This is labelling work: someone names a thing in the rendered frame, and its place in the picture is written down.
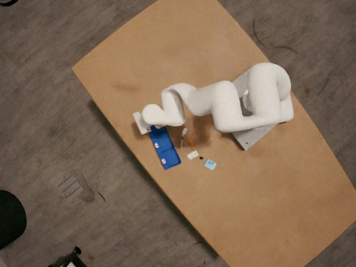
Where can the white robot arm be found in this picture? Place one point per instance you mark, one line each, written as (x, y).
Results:
(264, 81)

